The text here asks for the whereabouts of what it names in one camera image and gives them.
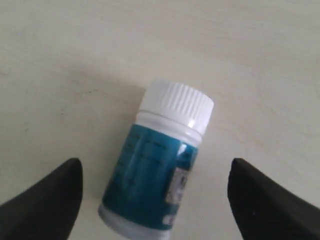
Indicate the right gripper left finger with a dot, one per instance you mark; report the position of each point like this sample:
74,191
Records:
48,209

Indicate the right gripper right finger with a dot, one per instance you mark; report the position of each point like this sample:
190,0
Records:
264,210

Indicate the teal label pill bottle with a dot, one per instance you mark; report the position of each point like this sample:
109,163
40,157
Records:
144,193

